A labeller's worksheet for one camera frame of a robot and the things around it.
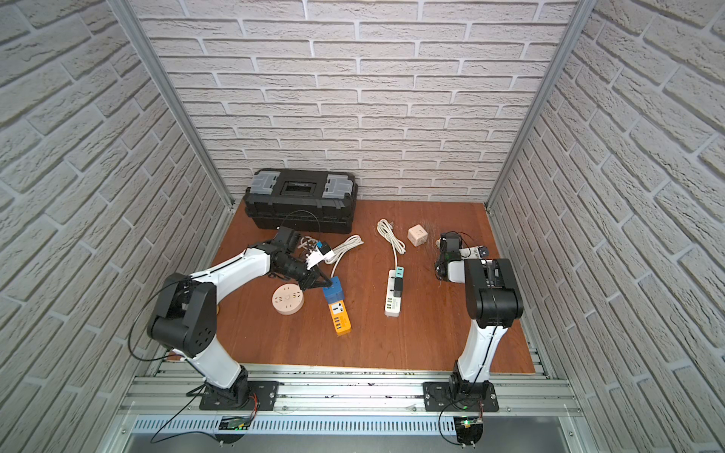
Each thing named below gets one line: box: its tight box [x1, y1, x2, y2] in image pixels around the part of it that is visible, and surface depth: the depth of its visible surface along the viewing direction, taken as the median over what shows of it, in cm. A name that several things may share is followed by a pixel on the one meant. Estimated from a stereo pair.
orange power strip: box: [328, 300, 353, 336], surface depth 87 cm
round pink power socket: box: [271, 283, 305, 316], surface depth 91 cm
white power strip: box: [385, 268, 405, 319], surface depth 91 cm
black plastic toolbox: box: [243, 167, 359, 235], surface depth 102 cm
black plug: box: [393, 277, 404, 298], surface depth 89 cm
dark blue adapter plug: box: [322, 275, 345, 305], surface depth 88 cm
